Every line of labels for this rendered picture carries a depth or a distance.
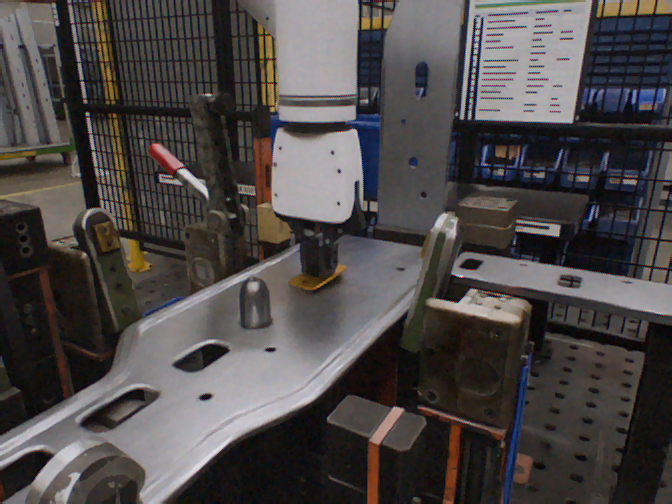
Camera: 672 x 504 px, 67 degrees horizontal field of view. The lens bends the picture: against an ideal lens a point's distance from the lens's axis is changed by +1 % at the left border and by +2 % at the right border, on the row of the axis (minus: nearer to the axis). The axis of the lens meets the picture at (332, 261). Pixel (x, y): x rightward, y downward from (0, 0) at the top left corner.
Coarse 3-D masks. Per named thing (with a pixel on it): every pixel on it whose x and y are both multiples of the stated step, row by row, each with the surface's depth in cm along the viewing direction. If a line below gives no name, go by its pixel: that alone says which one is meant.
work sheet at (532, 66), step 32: (480, 0) 93; (512, 0) 91; (544, 0) 89; (576, 0) 86; (512, 32) 92; (544, 32) 90; (576, 32) 88; (480, 64) 97; (512, 64) 94; (544, 64) 91; (576, 64) 89; (480, 96) 98; (512, 96) 96; (544, 96) 93; (576, 96) 90; (576, 128) 92
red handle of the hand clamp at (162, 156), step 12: (156, 144) 69; (156, 156) 69; (168, 156) 68; (168, 168) 68; (180, 168) 68; (180, 180) 68; (192, 180) 68; (192, 192) 68; (204, 192) 67; (204, 204) 67; (228, 216) 66
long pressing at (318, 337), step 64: (384, 256) 71; (192, 320) 52; (320, 320) 52; (384, 320) 53; (128, 384) 42; (192, 384) 41; (256, 384) 41; (320, 384) 42; (0, 448) 34; (128, 448) 34; (192, 448) 35
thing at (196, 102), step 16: (192, 96) 61; (208, 96) 63; (224, 96) 60; (192, 112) 62; (208, 112) 63; (224, 112) 61; (208, 128) 62; (224, 128) 64; (208, 144) 62; (224, 144) 65; (208, 160) 63; (224, 160) 66; (208, 176) 64; (224, 176) 66; (208, 192) 65; (224, 192) 66; (224, 208) 65; (240, 208) 67; (240, 224) 67
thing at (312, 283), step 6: (312, 270) 61; (336, 270) 63; (342, 270) 63; (300, 276) 61; (306, 276) 61; (312, 276) 61; (318, 276) 61; (330, 276) 61; (288, 282) 59; (294, 282) 59; (300, 282) 59; (312, 282) 59; (318, 282) 59; (324, 282) 60; (306, 288) 58; (312, 288) 58
